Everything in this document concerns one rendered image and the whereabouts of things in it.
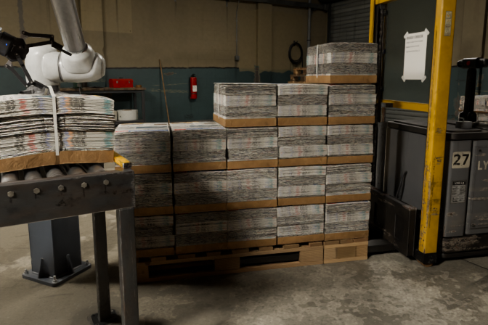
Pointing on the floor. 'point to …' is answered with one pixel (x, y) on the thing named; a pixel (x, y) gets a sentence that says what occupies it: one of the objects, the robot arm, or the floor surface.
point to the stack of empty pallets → (298, 76)
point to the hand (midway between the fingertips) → (59, 70)
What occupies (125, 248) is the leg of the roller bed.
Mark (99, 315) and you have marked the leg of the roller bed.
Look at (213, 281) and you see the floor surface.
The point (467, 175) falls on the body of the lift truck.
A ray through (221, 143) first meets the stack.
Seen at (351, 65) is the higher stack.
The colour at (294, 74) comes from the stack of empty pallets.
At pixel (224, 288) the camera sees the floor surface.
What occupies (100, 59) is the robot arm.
